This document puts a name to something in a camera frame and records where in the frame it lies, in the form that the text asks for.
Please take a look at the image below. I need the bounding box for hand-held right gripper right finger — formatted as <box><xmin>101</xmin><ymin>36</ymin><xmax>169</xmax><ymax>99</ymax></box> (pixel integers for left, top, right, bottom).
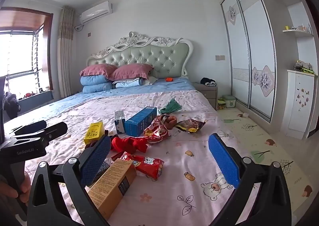
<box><xmin>208</xmin><ymin>133</ymin><xmax>292</xmax><ymax>226</ymax></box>

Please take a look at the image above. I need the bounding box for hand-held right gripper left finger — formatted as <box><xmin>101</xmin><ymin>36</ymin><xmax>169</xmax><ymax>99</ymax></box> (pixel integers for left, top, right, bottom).
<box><xmin>27</xmin><ymin>134</ymin><xmax>111</xmax><ymax>226</ymax></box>

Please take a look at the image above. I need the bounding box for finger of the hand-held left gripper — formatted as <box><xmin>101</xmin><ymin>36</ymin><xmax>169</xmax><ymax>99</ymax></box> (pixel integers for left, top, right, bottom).
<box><xmin>14</xmin><ymin>120</ymin><xmax>48</xmax><ymax>135</ymax></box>
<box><xmin>10</xmin><ymin>122</ymin><xmax>68</xmax><ymax>147</ymax></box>

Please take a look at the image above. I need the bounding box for dark crinkled wrapper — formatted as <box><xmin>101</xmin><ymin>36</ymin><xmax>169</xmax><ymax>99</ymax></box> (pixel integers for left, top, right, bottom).
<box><xmin>96</xmin><ymin>160</ymin><xmax>112</xmax><ymax>179</ymax></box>

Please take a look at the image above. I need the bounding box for yellow box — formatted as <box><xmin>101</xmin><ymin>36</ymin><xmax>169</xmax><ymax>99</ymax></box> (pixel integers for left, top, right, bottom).
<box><xmin>84</xmin><ymin>121</ymin><xmax>105</xmax><ymax>145</ymax></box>

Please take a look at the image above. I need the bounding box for brown cardboard box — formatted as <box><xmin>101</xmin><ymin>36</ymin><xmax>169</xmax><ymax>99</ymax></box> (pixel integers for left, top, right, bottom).
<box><xmin>87</xmin><ymin>159</ymin><xmax>137</xmax><ymax>220</ymax></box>

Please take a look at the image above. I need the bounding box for red plastic bag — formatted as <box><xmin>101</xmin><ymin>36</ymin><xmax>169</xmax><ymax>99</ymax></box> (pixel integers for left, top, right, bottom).
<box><xmin>110</xmin><ymin>135</ymin><xmax>149</xmax><ymax>154</ymax></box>

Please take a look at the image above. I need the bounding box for small white and blue box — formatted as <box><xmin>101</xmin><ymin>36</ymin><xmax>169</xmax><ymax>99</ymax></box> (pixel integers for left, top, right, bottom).
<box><xmin>114</xmin><ymin>111</ymin><xmax>126</xmax><ymax>134</ymax></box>

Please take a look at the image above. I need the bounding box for dark brown snack bag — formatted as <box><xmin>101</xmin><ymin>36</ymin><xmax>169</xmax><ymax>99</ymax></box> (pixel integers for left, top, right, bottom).
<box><xmin>174</xmin><ymin>118</ymin><xmax>207</xmax><ymax>133</ymax></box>

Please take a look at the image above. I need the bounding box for red packet with white print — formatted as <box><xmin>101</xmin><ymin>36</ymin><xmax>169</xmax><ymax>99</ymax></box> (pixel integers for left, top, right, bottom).
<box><xmin>111</xmin><ymin>151</ymin><xmax>165</xmax><ymax>180</ymax></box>

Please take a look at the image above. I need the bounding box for blue carton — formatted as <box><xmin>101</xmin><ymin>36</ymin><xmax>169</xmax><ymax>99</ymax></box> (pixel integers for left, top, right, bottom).
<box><xmin>125</xmin><ymin>106</ymin><xmax>157</xmax><ymax>137</ymax></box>

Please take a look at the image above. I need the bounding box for red snack bag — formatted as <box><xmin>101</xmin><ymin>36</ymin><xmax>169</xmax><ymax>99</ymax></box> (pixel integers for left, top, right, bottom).
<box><xmin>144</xmin><ymin>117</ymin><xmax>171</xmax><ymax>144</ymax></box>

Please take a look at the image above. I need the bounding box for red brown wrapper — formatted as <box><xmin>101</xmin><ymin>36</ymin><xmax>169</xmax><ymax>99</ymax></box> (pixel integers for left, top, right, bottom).
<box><xmin>159</xmin><ymin>114</ymin><xmax>178</xmax><ymax>129</ymax></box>

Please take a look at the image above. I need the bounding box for green wrapper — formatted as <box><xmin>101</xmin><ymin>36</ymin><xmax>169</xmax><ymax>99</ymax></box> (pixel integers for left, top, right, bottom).
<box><xmin>158</xmin><ymin>98</ymin><xmax>183</xmax><ymax>114</ymax></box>

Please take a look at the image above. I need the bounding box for person's left hand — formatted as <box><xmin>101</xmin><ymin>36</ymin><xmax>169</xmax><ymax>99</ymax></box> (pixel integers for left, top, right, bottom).
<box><xmin>0</xmin><ymin>178</ymin><xmax>32</xmax><ymax>200</ymax></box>

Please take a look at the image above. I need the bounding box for dark jacket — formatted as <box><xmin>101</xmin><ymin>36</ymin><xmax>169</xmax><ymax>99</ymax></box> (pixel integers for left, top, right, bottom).
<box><xmin>5</xmin><ymin>92</ymin><xmax>20</xmax><ymax>119</ymax></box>

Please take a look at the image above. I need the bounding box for cream printed play mat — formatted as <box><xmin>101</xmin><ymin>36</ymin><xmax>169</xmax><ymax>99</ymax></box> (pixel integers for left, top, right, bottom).
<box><xmin>217</xmin><ymin>108</ymin><xmax>313</xmax><ymax>216</ymax></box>

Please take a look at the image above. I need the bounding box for pink printed bedsheet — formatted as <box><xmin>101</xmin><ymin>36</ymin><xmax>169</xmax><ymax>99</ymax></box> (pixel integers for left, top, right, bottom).
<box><xmin>5</xmin><ymin>89</ymin><xmax>265</xmax><ymax>226</ymax></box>

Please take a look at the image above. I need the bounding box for green and white storage box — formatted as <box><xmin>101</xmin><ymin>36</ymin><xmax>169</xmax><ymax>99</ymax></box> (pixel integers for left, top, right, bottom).
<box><xmin>222</xmin><ymin>95</ymin><xmax>237</xmax><ymax>109</ymax></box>

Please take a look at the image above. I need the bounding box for blue folded quilt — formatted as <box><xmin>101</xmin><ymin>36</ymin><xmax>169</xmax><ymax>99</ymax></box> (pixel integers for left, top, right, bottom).
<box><xmin>80</xmin><ymin>75</ymin><xmax>113</xmax><ymax>93</ymax></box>

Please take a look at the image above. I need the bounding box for grey nightstand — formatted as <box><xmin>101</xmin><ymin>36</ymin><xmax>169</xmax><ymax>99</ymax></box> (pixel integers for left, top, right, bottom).
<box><xmin>192</xmin><ymin>82</ymin><xmax>218</xmax><ymax>110</ymax></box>

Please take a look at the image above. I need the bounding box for pink pillow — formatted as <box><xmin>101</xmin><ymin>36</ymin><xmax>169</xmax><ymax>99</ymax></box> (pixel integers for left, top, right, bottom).
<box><xmin>80</xmin><ymin>64</ymin><xmax>117</xmax><ymax>77</ymax></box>
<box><xmin>109</xmin><ymin>64</ymin><xmax>154</xmax><ymax>81</ymax></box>

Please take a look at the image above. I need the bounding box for beige curtain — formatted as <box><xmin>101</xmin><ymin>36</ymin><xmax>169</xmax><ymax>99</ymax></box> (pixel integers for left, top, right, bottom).
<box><xmin>57</xmin><ymin>6</ymin><xmax>75</xmax><ymax>99</ymax></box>

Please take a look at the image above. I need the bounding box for patterned light blue quilt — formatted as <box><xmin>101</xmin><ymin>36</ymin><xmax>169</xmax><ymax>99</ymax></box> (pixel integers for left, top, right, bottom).
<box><xmin>112</xmin><ymin>78</ymin><xmax>150</xmax><ymax>89</ymax></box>

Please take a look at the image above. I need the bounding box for white cabinet with stickers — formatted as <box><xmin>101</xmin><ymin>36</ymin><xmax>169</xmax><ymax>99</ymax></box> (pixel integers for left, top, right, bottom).
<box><xmin>282</xmin><ymin>70</ymin><xmax>316</xmax><ymax>140</ymax></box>

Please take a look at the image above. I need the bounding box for blue bedsheet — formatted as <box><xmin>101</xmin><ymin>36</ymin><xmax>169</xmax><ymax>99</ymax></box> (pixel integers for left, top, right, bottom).
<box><xmin>5</xmin><ymin>77</ymin><xmax>197</xmax><ymax>127</ymax></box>

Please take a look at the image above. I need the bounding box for green tufted bed headboard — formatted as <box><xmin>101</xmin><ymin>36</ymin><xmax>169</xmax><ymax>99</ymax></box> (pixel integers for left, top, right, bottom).
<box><xmin>86</xmin><ymin>32</ymin><xmax>193</xmax><ymax>84</ymax></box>

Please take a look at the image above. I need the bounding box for pile of toys on cabinet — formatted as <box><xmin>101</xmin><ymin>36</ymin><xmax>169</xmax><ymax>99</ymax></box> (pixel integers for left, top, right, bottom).
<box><xmin>293</xmin><ymin>60</ymin><xmax>313</xmax><ymax>74</ymax></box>

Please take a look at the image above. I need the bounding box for white sliding door wardrobe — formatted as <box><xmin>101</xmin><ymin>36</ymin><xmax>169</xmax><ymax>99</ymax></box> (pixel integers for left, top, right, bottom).
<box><xmin>214</xmin><ymin>0</ymin><xmax>277</xmax><ymax>123</ymax></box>

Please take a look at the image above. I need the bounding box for white air conditioner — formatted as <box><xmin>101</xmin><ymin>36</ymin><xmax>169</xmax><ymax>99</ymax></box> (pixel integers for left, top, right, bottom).
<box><xmin>79</xmin><ymin>1</ymin><xmax>114</xmax><ymax>24</ymax></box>

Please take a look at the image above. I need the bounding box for window with brown frame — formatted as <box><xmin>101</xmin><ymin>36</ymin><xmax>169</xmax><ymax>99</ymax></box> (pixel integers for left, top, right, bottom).
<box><xmin>0</xmin><ymin>8</ymin><xmax>54</xmax><ymax>117</ymax></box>

